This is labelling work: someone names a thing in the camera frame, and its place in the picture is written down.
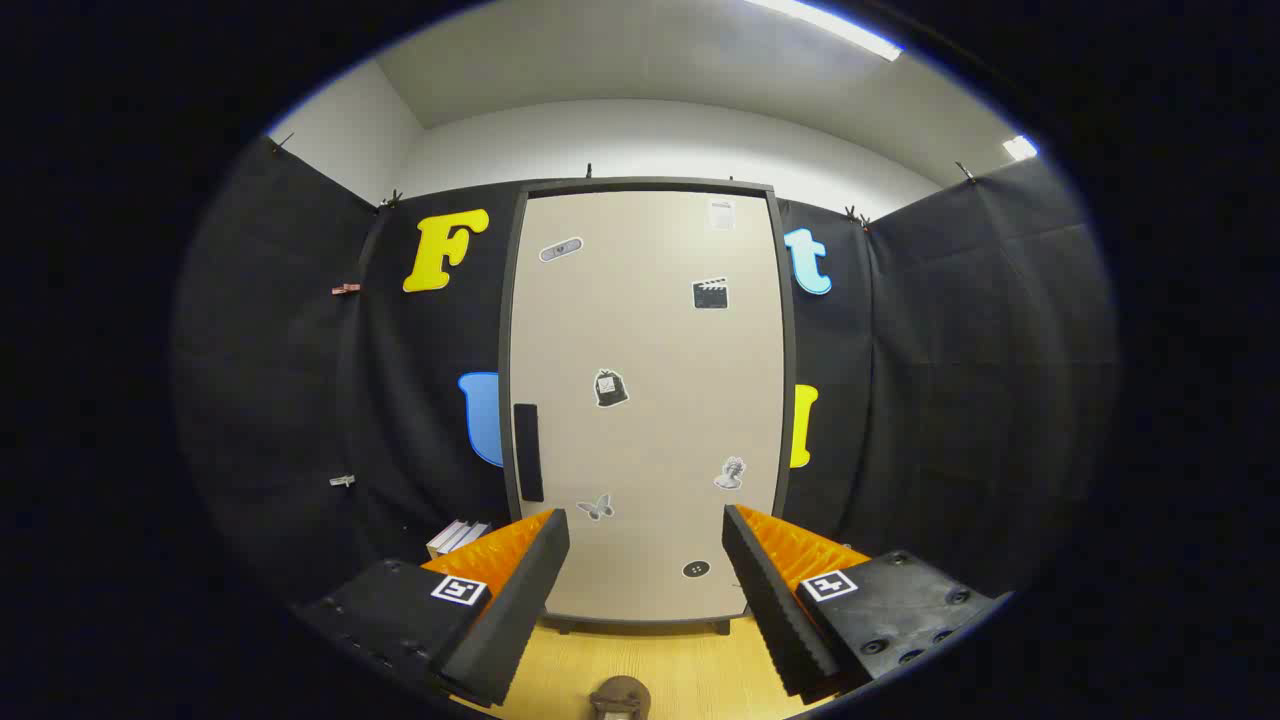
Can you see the grey shoe cabinet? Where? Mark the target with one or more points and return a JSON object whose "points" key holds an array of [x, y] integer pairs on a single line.
{"points": [[790, 350]]}

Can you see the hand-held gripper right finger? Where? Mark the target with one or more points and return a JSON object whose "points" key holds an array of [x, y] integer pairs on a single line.
{"points": [[775, 610]]}

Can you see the brown fuzzy shoe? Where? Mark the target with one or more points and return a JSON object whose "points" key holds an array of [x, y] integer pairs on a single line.
{"points": [[620, 695]]}

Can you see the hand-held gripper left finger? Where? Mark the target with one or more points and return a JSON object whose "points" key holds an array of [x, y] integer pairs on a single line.
{"points": [[520, 610]]}

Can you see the black backdrop cloth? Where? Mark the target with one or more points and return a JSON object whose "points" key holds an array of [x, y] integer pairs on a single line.
{"points": [[930, 350]]}

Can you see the long ceiling light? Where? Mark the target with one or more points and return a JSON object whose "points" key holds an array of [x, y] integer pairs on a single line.
{"points": [[830, 25]]}

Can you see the pale thin book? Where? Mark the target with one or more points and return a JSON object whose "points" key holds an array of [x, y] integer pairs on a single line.
{"points": [[443, 541]]}

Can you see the small ceiling light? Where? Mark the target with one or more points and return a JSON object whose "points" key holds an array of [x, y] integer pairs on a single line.
{"points": [[1020, 148]]}

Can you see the white spine book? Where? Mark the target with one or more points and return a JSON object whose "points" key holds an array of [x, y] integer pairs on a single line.
{"points": [[462, 537]]}

